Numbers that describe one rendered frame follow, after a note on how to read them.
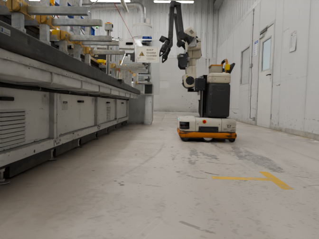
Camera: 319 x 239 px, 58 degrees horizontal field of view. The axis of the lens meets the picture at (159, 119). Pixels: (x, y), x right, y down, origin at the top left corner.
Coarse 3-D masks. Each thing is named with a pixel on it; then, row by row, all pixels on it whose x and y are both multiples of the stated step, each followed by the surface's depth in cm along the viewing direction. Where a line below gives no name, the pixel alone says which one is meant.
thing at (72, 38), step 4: (52, 36) 168; (72, 36) 167; (76, 36) 167; (80, 36) 167; (84, 36) 167; (88, 36) 167; (92, 36) 167; (96, 36) 167; (100, 36) 167; (104, 36) 167; (108, 36) 167; (52, 40) 170; (56, 40) 169; (72, 40) 168; (76, 40) 168; (80, 40) 168; (84, 40) 168; (88, 40) 167; (92, 40) 167; (96, 40) 167; (100, 40) 167; (104, 40) 167; (108, 40) 167
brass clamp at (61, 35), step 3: (60, 30) 161; (57, 33) 160; (60, 33) 161; (63, 33) 160; (66, 33) 163; (57, 36) 160; (60, 36) 161; (63, 36) 160; (66, 36) 162; (57, 39) 163; (60, 39) 162; (63, 39) 162; (66, 39) 163; (69, 42) 169; (72, 42) 173
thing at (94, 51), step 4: (68, 52) 218; (72, 52) 217; (80, 52) 217; (92, 52) 217; (96, 52) 217; (100, 52) 217; (104, 52) 217; (108, 52) 217; (112, 52) 217; (116, 52) 217; (120, 52) 217; (124, 52) 218
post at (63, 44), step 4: (60, 0) 162; (64, 0) 162; (60, 4) 162; (64, 4) 162; (60, 16) 163; (64, 16) 163; (60, 28) 163; (64, 28) 163; (60, 40) 163; (64, 40) 163; (60, 44) 163; (64, 44) 163; (60, 48) 164; (64, 48) 163
